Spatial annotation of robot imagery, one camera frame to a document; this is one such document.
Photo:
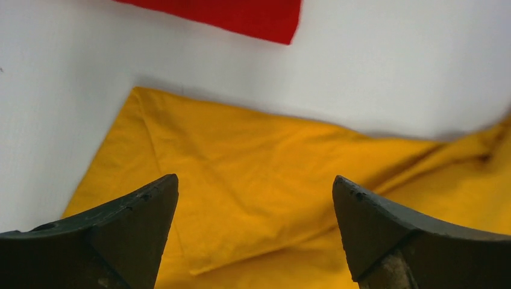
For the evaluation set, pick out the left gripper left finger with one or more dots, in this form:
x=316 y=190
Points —
x=118 y=244

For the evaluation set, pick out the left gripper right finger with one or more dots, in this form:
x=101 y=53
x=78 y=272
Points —
x=388 y=245

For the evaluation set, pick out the yellow t shirt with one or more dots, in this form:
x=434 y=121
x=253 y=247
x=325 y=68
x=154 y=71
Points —
x=255 y=205

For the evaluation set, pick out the folded red t shirt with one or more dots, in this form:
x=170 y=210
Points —
x=271 y=20

